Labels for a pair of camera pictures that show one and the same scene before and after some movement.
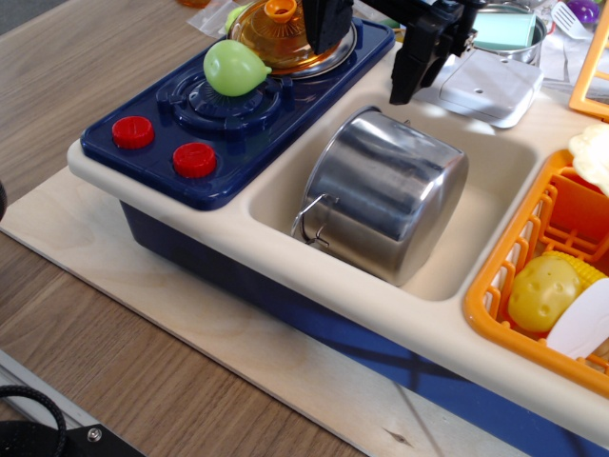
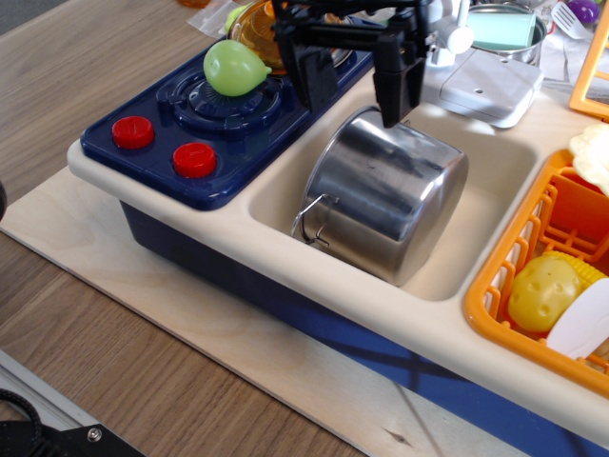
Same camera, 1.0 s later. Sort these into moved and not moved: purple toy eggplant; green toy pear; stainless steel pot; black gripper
Moved: black gripper
Not moved: purple toy eggplant; green toy pear; stainless steel pot
